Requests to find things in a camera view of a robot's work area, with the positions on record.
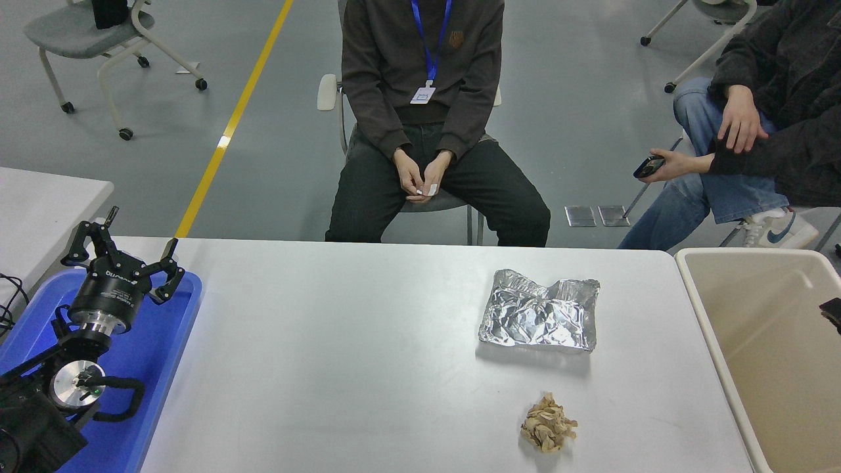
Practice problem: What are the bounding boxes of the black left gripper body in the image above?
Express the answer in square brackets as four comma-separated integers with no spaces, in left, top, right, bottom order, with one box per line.
[69,255,152,324]

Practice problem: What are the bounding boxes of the foil tray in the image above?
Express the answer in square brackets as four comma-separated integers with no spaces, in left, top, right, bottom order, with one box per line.
[478,268,601,354]

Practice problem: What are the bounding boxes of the tan paper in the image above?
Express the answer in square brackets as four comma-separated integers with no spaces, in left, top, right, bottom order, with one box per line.
[520,393,579,454]

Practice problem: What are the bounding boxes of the person's right hand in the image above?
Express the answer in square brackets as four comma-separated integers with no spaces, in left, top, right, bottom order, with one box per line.
[716,84,769,154]
[393,148,424,198]

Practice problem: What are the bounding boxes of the person's left hand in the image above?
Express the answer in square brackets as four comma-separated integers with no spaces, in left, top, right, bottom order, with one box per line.
[420,150,455,201]
[647,148,716,183]

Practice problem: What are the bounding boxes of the white side table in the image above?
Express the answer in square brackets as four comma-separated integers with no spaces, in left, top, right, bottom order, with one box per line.
[0,166,115,329]

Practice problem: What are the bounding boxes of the blue plastic tray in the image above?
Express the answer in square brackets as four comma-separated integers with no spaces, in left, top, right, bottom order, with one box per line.
[0,269,203,473]

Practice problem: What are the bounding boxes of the yellow floor tape line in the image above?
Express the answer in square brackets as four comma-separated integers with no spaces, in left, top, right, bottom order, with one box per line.
[173,0,294,238]

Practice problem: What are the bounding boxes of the grey wheeled chair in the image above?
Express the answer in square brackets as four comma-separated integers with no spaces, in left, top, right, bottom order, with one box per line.
[639,0,758,93]
[22,0,208,141]

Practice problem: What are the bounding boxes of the black bag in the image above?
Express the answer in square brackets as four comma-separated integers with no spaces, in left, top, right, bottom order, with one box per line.
[91,0,130,30]

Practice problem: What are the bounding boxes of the person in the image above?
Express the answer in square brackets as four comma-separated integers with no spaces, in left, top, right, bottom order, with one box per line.
[325,0,551,248]
[618,0,841,250]

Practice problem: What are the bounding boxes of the large pale bin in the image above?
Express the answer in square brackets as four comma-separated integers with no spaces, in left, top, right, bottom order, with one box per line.
[675,247,841,473]

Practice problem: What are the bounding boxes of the black cable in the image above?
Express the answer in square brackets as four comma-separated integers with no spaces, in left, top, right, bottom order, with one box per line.
[0,274,30,339]

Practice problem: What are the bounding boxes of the blue lanyard with badge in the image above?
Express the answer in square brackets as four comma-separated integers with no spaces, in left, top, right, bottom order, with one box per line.
[411,0,453,106]

